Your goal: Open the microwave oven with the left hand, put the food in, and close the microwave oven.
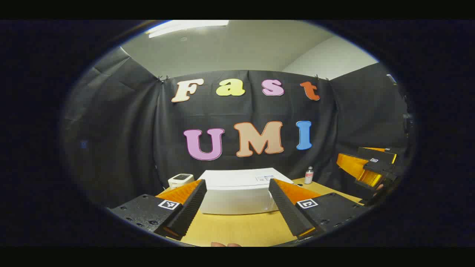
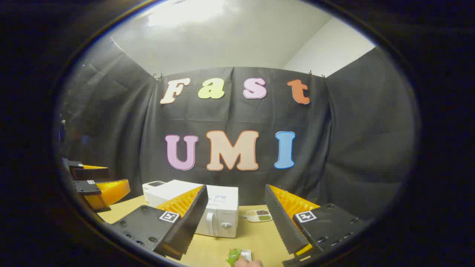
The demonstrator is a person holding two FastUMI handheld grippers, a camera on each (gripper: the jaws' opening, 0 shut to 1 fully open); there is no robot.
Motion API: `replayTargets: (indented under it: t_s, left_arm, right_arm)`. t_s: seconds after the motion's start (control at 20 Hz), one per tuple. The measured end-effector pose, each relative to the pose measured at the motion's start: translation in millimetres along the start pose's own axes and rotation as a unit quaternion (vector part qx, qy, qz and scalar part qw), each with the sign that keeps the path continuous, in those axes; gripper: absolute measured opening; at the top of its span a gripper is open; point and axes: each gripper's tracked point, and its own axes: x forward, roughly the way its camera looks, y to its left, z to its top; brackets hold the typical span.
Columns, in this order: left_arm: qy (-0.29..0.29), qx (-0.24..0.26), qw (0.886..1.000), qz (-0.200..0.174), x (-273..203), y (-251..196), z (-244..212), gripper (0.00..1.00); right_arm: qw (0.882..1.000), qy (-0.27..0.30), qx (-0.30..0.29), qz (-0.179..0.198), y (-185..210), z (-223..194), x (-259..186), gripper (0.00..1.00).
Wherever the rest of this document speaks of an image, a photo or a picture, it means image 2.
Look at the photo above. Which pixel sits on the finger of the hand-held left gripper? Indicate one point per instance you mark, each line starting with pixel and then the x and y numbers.
pixel 87 187
pixel 89 172

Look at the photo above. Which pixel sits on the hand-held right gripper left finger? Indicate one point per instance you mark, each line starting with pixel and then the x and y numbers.
pixel 193 215

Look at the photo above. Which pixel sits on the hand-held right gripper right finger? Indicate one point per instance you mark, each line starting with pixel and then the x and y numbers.
pixel 280 218

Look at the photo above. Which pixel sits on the white microwave oven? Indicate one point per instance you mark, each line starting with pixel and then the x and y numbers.
pixel 222 211

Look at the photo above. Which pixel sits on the lettuce sandwich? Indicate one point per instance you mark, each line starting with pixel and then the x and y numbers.
pixel 233 256

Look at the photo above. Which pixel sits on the white divided sauce dish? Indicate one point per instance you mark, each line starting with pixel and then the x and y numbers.
pixel 258 215

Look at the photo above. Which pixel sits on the white toaster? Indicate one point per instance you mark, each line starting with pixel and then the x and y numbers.
pixel 152 188

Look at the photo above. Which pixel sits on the white rectangular tray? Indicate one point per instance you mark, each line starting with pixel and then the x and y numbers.
pixel 246 255

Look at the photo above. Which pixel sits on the black backdrop cloth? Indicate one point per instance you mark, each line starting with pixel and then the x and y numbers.
pixel 352 141

